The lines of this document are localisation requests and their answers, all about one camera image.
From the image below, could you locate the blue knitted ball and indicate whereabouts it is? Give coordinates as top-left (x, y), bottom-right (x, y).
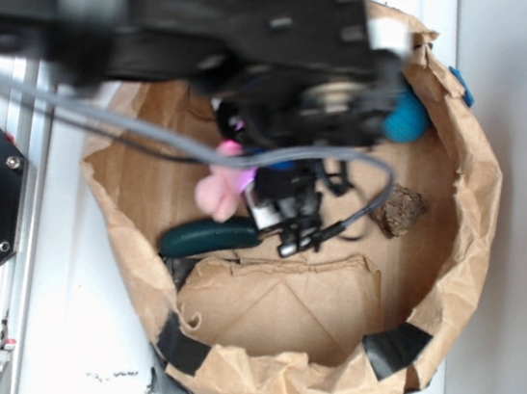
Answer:
top-left (382, 87), bottom-right (431, 144)

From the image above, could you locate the brown rock-like toy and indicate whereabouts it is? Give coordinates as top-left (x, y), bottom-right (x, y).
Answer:
top-left (371, 184), bottom-right (427, 239)

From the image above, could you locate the grey cable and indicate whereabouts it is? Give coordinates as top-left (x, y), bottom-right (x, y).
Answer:
top-left (0, 69), bottom-right (404, 247)

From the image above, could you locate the crumpled brown paper bag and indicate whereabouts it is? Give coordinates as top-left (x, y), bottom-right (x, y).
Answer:
top-left (82, 3), bottom-right (503, 394)

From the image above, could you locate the pink plush bunny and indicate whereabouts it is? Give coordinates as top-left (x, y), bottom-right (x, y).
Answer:
top-left (195, 165), bottom-right (256, 223)

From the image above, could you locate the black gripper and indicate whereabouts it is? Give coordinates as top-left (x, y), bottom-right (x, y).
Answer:
top-left (192, 50), bottom-right (405, 258)

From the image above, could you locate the blue tape strip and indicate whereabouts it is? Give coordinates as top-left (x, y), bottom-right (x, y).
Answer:
top-left (449, 66), bottom-right (475, 108)

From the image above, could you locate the aluminium frame rail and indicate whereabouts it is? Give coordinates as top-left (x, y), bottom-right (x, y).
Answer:
top-left (0, 54), bottom-right (63, 394)

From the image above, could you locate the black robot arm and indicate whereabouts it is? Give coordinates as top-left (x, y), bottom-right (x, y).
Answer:
top-left (0, 0), bottom-right (411, 257)

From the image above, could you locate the dark green toy cucumber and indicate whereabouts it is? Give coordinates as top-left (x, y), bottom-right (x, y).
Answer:
top-left (159, 216), bottom-right (262, 258)

